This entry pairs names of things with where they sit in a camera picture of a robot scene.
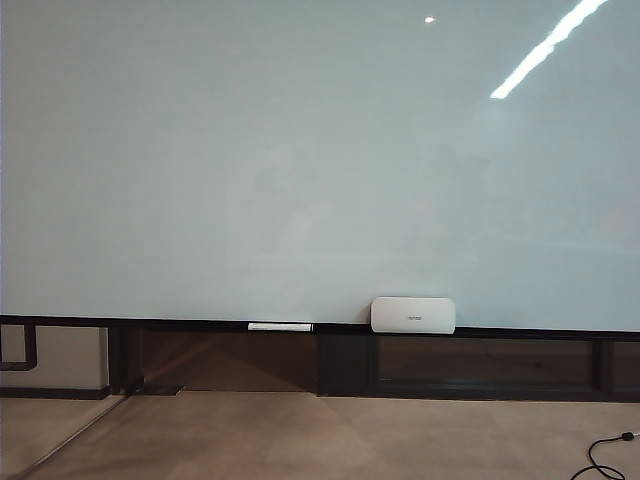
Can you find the black whiteboard marker tray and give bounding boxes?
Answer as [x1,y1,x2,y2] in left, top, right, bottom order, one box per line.
[142,318,501,338]

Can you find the white whiteboard marker pen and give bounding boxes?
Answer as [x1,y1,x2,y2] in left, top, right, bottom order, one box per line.
[247,322,315,333]

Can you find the white rectangular whiteboard eraser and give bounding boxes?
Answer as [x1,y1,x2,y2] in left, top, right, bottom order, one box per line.
[369,296,458,336]

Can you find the pale glass whiteboard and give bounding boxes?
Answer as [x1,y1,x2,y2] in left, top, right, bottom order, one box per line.
[0,0,640,332]

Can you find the dark brown wall panelling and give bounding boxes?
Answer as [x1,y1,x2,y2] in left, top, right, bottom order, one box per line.
[108,325,640,402]

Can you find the black rectangular wall moulding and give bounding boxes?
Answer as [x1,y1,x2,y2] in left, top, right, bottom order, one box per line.
[0,323,39,372]

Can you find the black floor cable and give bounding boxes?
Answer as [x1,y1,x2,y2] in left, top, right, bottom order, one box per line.
[587,430,640,480]

